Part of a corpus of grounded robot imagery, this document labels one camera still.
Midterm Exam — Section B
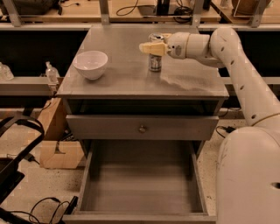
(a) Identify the black chair frame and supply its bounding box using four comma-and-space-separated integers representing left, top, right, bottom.
0, 115, 45, 203

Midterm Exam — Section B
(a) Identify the closed grey upper drawer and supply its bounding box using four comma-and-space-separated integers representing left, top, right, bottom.
66, 115, 219, 140

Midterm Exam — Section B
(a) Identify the black coiled cable on bench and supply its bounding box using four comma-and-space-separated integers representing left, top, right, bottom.
115, 0, 193, 25

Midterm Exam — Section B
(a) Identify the silver blue redbull can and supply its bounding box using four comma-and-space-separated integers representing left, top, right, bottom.
149, 33, 164, 72

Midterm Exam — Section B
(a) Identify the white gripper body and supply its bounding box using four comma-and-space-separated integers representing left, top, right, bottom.
167, 32, 190, 60

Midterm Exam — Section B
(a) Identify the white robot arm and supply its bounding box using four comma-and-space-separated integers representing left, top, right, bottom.
139, 27, 280, 224

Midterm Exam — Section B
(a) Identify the black floor cable left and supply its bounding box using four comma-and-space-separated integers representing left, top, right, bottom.
0, 196, 79, 224

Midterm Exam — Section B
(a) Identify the black power adapter cable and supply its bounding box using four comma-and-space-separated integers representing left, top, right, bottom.
214, 125, 237, 139

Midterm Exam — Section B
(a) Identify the white ceramic bowl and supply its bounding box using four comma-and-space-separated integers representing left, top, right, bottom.
73, 51, 109, 80

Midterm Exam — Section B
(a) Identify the clear sanitizer pump bottle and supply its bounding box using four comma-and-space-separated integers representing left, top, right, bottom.
45, 61, 60, 83

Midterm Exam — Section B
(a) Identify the grey drawer cabinet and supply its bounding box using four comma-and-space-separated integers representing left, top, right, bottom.
58, 24, 228, 153

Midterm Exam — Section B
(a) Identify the open grey lower drawer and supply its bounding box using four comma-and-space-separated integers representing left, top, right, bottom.
63, 140, 216, 224

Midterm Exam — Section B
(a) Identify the wooden workbench with metal frame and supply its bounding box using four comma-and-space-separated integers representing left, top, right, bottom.
0, 0, 280, 32

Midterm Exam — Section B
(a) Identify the brown cardboard box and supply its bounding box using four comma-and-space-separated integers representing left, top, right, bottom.
38, 98, 84, 169

